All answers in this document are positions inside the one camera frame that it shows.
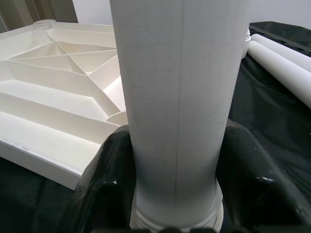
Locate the white plastic table top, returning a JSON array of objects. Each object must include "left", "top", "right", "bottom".
[{"left": 0, "top": 20, "right": 129, "bottom": 190}]

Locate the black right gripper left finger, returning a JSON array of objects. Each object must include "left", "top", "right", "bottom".
[{"left": 72, "top": 125, "right": 139, "bottom": 233}]

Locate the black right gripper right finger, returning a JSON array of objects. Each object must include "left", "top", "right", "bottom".
[{"left": 215, "top": 120, "right": 311, "bottom": 233}]

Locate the black tablecloth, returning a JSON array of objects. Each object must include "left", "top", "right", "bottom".
[{"left": 0, "top": 21, "right": 311, "bottom": 233}]

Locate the white door frame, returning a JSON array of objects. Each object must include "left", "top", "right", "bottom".
[{"left": 0, "top": 0, "right": 79, "bottom": 32}]

